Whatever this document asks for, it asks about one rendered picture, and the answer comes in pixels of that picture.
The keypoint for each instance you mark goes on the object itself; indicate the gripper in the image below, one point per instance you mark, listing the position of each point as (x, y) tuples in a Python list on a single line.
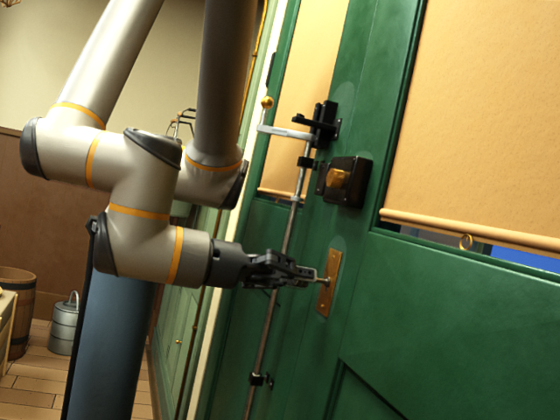
[(232, 264)]

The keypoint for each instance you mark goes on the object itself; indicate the silver key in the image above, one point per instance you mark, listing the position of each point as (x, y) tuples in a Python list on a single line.
[(323, 281)]

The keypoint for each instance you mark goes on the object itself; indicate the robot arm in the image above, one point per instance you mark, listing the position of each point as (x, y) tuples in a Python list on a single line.
[(140, 175)]

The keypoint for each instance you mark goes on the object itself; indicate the green door with bolt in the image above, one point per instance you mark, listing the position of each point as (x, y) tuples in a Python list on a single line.
[(245, 271)]

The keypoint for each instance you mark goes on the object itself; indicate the steel monkey-tail bolt brass ball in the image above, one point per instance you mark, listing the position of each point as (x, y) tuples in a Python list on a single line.
[(288, 227)]

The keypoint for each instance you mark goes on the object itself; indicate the black bolt guide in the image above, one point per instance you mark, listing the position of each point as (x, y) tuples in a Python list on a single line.
[(306, 162), (256, 380)]

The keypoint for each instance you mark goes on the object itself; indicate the brass keyhole plate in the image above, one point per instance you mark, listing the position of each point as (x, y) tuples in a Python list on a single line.
[(329, 297)]

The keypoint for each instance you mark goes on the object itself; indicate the black lock keep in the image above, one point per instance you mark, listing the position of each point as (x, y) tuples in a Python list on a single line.
[(320, 179)]

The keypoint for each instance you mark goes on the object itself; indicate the brass lock knob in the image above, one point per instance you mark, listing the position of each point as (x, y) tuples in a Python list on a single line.
[(338, 178)]

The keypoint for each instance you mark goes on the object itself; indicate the green panelled cupboard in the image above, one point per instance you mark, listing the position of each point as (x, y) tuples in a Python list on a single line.
[(175, 315)]

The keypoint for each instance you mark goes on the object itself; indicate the black rim lock box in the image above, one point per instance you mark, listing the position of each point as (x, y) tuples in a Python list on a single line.
[(358, 184)]

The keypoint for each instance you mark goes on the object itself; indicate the green door with lock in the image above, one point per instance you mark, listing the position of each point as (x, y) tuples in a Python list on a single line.
[(437, 328)]

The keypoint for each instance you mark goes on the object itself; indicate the narrow tan roller blind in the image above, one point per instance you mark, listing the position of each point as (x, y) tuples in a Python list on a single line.
[(302, 61)]

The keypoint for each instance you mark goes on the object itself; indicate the grey metal milk can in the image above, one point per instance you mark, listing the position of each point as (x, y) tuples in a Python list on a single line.
[(63, 328)]

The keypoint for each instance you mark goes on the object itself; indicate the wide tan roller blind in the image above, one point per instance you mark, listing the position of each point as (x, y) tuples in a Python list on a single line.
[(477, 122)]

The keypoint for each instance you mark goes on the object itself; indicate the wooden barrel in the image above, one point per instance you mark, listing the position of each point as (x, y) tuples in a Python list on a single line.
[(19, 302)]

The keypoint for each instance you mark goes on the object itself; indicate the pale wooden crate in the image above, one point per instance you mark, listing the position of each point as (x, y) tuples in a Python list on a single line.
[(5, 324)]

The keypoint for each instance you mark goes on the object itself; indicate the black bolt rest bracket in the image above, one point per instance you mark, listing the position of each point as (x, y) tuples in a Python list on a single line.
[(327, 120)]

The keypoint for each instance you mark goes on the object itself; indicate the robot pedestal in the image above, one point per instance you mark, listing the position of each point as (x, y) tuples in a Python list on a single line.
[(114, 341)]

